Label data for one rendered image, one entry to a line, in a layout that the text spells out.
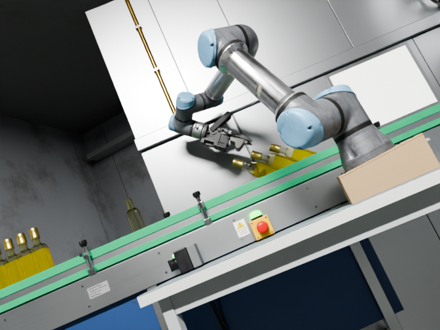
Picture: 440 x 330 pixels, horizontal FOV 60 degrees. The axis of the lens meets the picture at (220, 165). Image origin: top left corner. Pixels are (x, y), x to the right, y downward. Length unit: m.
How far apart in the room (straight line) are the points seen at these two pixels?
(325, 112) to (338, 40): 1.02
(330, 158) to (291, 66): 0.60
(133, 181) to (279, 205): 3.60
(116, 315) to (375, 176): 1.01
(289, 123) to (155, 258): 0.73
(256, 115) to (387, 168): 0.86
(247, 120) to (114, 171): 3.43
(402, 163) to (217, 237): 0.69
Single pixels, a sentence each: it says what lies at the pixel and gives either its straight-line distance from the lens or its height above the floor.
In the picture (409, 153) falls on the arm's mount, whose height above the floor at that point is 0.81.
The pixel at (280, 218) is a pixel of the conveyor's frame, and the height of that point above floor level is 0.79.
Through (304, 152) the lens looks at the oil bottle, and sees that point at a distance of 1.63.
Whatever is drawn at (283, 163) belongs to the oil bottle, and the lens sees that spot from 1.60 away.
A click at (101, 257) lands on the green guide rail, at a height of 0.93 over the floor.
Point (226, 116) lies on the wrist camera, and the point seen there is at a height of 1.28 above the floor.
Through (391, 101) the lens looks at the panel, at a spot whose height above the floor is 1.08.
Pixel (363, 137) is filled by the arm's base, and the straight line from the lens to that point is 1.12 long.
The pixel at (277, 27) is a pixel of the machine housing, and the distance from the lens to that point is 2.03.
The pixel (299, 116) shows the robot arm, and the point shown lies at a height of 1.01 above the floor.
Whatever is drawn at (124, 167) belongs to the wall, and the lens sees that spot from 4.98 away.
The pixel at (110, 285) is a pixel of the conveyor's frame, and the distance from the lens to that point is 1.51.
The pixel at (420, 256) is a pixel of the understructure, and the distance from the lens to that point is 1.92.
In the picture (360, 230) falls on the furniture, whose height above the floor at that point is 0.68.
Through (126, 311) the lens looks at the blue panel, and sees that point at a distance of 1.53.
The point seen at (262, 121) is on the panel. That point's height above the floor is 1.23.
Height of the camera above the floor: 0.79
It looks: 11 degrees up
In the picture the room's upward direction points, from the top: 24 degrees counter-clockwise
